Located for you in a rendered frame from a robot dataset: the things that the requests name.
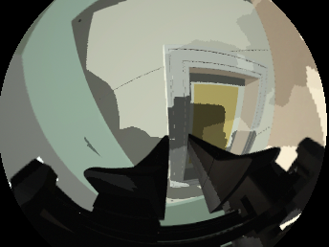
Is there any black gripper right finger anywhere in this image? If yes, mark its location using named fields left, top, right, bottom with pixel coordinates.
left=186, top=134, right=280, bottom=213

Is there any picture frame with dark olive picture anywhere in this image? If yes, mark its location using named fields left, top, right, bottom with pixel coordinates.
left=162, top=44, right=269, bottom=188

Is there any beige flat board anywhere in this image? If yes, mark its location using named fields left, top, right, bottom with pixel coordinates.
left=72, top=0, right=275, bottom=166

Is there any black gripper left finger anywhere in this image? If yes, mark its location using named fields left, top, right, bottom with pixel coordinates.
left=83, top=135, right=169, bottom=220

